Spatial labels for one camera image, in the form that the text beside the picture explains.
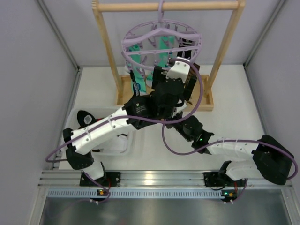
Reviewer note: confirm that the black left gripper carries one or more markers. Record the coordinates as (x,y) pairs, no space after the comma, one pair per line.
(158,75)

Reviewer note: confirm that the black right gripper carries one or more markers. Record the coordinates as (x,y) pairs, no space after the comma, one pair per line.
(178,126)

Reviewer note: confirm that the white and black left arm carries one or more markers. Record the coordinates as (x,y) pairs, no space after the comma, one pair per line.
(133,115)

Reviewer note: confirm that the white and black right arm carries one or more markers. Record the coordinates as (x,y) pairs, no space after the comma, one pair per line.
(248,159)

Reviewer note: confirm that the purple round clip hanger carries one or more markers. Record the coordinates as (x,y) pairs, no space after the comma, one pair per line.
(154,43)

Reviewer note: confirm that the wooden hanging rack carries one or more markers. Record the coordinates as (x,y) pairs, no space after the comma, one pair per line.
(201,98)

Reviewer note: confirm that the black white striped sock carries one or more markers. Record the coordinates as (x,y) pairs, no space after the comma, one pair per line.
(183,43)

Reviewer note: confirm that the mint green sock right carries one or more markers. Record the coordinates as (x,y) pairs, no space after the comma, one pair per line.
(165,42)

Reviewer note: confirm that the mint green sock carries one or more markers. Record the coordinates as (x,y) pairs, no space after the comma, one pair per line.
(165,42)
(134,57)

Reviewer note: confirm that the mint green sock left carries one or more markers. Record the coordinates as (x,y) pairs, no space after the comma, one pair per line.
(134,57)

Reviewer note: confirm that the white plastic basket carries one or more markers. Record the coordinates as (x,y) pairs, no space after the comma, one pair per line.
(99,112)

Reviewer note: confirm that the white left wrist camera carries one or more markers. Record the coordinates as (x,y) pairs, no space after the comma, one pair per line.
(180,69)

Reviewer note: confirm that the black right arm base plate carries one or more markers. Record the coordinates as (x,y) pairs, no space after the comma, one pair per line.
(217,180)

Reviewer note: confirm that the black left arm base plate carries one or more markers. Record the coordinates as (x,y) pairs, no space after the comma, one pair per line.
(111,179)

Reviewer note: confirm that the aluminium mounting rail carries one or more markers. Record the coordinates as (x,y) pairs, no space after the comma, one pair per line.
(129,179)

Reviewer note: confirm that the grey slotted cable duct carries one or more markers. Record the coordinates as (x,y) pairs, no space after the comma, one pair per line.
(135,193)

